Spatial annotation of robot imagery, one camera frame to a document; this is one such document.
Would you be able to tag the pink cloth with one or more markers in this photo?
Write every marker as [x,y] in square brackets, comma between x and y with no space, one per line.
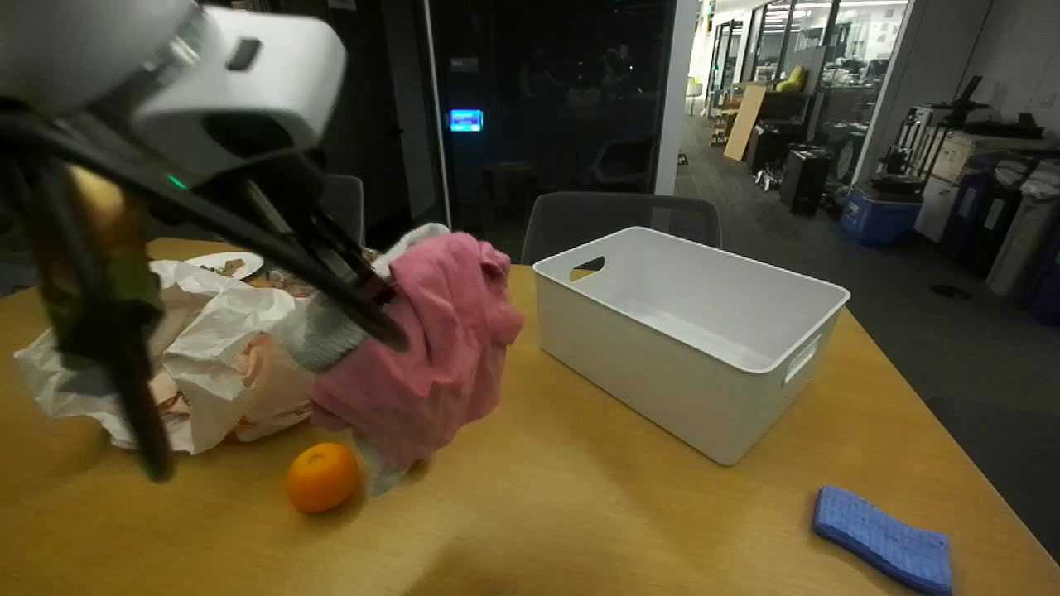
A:
[434,341]

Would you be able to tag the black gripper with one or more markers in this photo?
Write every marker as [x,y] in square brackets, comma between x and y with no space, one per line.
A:
[235,186]

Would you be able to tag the wooden board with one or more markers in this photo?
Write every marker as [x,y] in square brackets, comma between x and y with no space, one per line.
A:
[745,120]

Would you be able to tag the row of waste bins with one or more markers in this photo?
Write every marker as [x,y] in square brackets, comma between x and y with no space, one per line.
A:
[998,225]

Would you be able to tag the white knitted cloth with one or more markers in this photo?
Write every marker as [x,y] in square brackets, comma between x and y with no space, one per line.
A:
[413,247]

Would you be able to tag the white plastic bag red print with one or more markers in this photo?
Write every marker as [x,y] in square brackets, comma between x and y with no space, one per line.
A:
[211,349]

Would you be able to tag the white plastic bin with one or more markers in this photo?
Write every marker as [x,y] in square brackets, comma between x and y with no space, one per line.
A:
[696,333]

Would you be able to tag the blue storage tub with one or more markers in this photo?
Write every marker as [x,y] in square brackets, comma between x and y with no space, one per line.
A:
[879,217]

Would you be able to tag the black box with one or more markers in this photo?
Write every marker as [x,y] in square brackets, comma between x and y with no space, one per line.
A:
[803,178]

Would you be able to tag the dark office chair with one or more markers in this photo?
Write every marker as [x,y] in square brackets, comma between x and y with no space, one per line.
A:
[619,219]

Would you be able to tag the blue sponge cloth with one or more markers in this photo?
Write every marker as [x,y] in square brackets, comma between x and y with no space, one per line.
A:
[882,537]

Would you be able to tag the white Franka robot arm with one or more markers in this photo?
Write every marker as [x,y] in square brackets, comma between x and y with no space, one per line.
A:
[134,55]

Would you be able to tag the blue lit screen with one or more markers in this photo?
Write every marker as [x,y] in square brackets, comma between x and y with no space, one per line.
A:
[465,120]

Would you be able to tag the orange fruit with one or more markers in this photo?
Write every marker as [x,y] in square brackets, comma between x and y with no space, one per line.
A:
[324,479]

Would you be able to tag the grey office chair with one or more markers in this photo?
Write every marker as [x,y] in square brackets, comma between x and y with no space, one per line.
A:
[346,209]

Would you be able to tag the peach cloth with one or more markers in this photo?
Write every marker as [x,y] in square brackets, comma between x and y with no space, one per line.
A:
[259,391]

